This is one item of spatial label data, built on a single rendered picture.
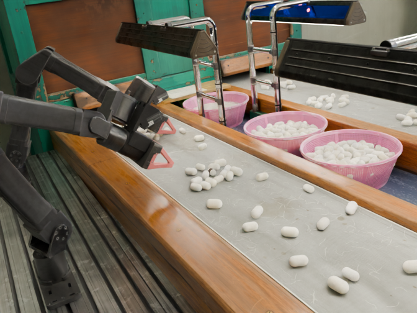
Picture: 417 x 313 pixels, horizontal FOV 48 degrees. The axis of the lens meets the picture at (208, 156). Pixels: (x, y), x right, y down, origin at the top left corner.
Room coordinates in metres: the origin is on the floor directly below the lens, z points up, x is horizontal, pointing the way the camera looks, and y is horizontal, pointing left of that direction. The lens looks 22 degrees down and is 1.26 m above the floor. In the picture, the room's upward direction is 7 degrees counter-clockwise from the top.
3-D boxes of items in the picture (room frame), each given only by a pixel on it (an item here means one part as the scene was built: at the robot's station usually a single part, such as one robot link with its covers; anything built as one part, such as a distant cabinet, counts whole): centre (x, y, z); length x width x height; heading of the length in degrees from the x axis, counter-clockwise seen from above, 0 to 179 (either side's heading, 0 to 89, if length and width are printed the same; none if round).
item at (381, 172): (1.17, -0.38, 0.72); 0.27 x 0.27 x 0.10
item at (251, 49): (1.74, -0.31, 0.90); 0.20 x 0.19 x 0.45; 27
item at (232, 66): (2.20, -0.24, 0.83); 0.30 x 0.06 x 0.07; 117
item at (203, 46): (1.53, 0.12, 1.08); 0.62 x 0.08 x 0.07; 27
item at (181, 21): (1.56, 0.04, 0.90); 0.20 x 0.19 x 0.45; 27
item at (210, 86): (2.00, 0.04, 0.77); 0.33 x 0.15 x 0.01; 117
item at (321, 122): (1.41, -0.26, 0.72); 0.27 x 0.27 x 0.10
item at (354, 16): (1.78, -0.38, 1.08); 0.62 x 0.08 x 0.07; 27
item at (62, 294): (0.86, 0.36, 0.71); 0.20 x 0.07 x 0.08; 25
